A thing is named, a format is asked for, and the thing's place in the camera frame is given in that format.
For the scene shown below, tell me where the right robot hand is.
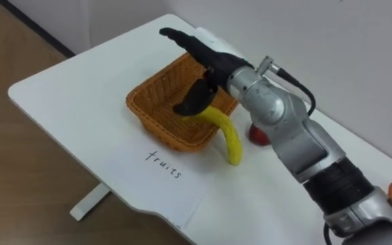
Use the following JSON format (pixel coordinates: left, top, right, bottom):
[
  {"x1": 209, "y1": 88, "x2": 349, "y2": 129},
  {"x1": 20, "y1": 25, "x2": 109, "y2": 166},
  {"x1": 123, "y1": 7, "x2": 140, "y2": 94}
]
[{"x1": 159, "y1": 27, "x2": 255, "y2": 116}]

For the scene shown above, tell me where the white desk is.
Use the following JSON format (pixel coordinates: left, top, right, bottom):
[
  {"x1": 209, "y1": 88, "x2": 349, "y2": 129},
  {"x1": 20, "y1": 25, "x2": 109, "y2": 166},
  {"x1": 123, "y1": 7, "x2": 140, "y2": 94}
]
[{"x1": 7, "y1": 13, "x2": 392, "y2": 245}]

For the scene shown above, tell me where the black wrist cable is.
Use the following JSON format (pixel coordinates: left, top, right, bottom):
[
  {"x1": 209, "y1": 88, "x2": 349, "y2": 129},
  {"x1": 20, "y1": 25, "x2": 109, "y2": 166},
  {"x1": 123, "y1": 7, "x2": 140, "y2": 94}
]
[{"x1": 276, "y1": 67, "x2": 317, "y2": 118}]

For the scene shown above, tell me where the yellow banana soft toy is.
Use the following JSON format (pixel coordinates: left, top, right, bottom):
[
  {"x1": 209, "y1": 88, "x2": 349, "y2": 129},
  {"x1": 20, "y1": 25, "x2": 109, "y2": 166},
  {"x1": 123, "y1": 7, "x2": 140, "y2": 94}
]
[{"x1": 182, "y1": 105, "x2": 244, "y2": 167}]

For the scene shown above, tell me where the white paper sheet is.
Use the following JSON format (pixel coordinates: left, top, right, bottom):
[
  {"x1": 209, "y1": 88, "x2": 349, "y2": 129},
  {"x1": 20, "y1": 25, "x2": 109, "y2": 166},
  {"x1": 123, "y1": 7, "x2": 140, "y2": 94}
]
[{"x1": 105, "y1": 134, "x2": 217, "y2": 228}]

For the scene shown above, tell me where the red apple soft toy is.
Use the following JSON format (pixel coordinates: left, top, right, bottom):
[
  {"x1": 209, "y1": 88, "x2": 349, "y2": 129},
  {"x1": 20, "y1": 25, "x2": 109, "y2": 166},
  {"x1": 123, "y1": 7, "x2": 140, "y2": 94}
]
[{"x1": 248, "y1": 124, "x2": 272, "y2": 147}]

